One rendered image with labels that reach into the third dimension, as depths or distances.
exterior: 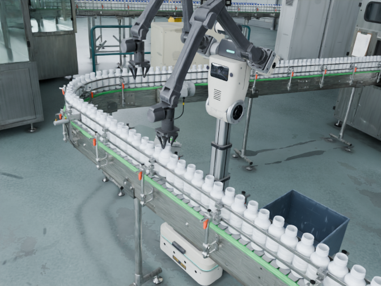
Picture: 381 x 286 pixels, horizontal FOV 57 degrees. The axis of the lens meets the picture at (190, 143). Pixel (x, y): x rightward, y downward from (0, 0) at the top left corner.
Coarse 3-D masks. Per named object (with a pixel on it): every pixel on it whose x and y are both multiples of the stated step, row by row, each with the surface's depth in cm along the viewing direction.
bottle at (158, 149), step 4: (156, 144) 171; (156, 148) 169; (160, 148) 169; (156, 152) 170; (156, 156) 169; (156, 160) 170; (156, 164) 171; (156, 168) 172; (156, 172) 173; (156, 176) 174
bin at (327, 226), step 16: (288, 192) 179; (272, 208) 173; (288, 208) 186; (304, 208) 179; (320, 208) 172; (288, 224) 190; (304, 224) 181; (320, 224) 174; (336, 224) 167; (320, 240) 177; (336, 240) 160
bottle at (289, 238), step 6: (288, 228) 121; (294, 228) 121; (282, 234) 123; (288, 234) 119; (294, 234) 119; (282, 240) 121; (288, 240) 119; (294, 240) 120; (282, 246) 121; (294, 246) 120; (282, 252) 122; (288, 252) 121; (282, 258) 123; (288, 258) 122; (282, 264) 123
